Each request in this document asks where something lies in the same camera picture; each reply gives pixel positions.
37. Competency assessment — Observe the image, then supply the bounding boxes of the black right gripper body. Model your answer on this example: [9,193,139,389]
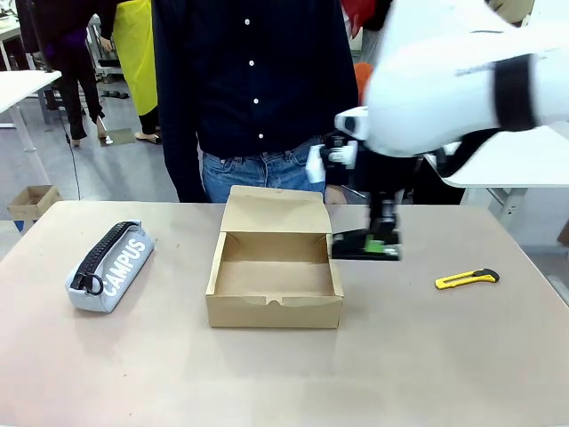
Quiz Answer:
[323,133,419,223]

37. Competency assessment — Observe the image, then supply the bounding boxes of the grey Campus pencil case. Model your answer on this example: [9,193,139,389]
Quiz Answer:
[65,220,156,313]

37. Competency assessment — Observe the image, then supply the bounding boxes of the person's right forearm navy sleeve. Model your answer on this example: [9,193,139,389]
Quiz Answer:
[160,110,208,204]

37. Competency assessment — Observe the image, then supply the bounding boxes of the open brown cardboard box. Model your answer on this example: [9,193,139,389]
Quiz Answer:
[204,185,345,330]

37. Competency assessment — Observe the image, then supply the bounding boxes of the small cardboard box on floor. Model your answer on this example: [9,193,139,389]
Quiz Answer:
[6,184,62,222]

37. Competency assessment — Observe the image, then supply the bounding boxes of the yellow black utility knife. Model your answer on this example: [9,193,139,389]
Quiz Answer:
[434,268,501,291]

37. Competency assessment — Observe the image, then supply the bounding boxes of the white desk with rounded corner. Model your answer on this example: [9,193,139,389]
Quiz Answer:
[424,123,569,189]

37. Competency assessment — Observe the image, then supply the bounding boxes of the person in navy shirt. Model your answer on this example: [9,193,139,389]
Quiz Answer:
[152,0,359,205]

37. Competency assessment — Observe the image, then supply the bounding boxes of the flat green floor plate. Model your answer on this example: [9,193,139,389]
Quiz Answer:
[101,128,135,146]

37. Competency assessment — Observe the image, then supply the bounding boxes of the person in yellow apron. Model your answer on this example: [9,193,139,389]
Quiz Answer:
[100,0,164,144]

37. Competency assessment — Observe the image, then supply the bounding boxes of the person in black clothes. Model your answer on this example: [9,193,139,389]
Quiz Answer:
[16,0,117,148]

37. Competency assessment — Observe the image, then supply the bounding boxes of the white desk with grey legs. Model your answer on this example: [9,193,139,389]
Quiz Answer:
[0,69,62,153]

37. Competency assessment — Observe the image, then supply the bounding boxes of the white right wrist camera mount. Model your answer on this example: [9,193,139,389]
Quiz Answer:
[306,142,357,184]

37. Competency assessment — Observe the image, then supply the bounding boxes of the black floor cable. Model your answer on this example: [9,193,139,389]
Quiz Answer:
[56,88,84,201]

